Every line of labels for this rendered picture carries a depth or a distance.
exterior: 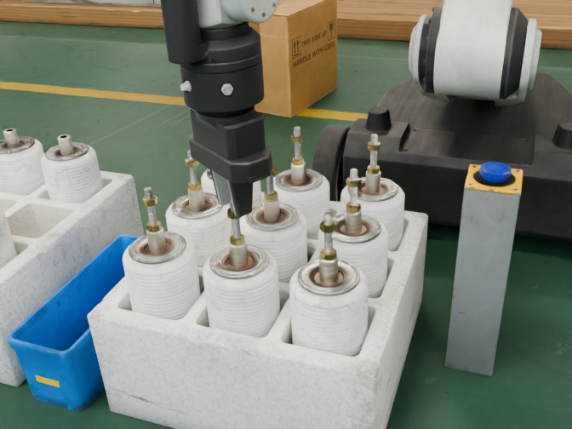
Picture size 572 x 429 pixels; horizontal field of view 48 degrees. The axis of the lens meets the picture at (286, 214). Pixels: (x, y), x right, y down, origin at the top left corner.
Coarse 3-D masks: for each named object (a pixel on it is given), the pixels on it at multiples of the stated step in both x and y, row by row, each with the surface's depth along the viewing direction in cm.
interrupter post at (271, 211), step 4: (264, 200) 90; (276, 200) 90; (264, 204) 90; (268, 204) 89; (272, 204) 89; (276, 204) 90; (264, 208) 90; (268, 208) 90; (272, 208) 90; (276, 208) 90; (264, 212) 91; (268, 212) 90; (272, 212) 90; (276, 212) 90; (268, 216) 90; (272, 216) 90; (276, 216) 90; (268, 220) 91; (272, 220) 91
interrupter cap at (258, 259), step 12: (216, 252) 84; (228, 252) 84; (252, 252) 83; (264, 252) 83; (216, 264) 81; (228, 264) 82; (252, 264) 81; (264, 264) 81; (228, 276) 79; (240, 276) 79; (252, 276) 79
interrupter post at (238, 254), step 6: (234, 246) 80; (240, 246) 80; (246, 246) 81; (234, 252) 80; (240, 252) 80; (246, 252) 81; (234, 258) 81; (240, 258) 80; (246, 258) 81; (234, 264) 81; (240, 264) 81; (246, 264) 81
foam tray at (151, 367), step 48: (288, 288) 89; (384, 288) 88; (96, 336) 87; (144, 336) 83; (192, 336) 81; (240, 336) 80; (288, 336) 83; (384, 336) 79; (144, 384) 88; (192, 384) 85; (240, 384) 82; (288, 384) 79; (336, 384) 76; (384, 384) 81
